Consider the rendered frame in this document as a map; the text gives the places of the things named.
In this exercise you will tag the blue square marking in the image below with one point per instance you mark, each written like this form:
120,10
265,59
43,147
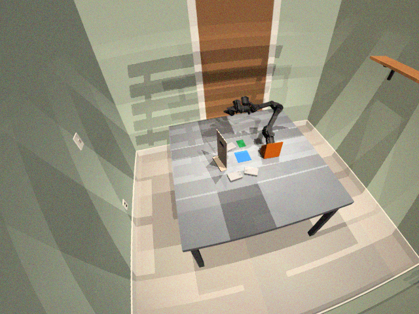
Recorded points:
242,156

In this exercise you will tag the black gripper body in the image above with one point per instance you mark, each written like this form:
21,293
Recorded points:
240,109

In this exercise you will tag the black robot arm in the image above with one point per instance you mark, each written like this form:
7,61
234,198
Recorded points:
267,130

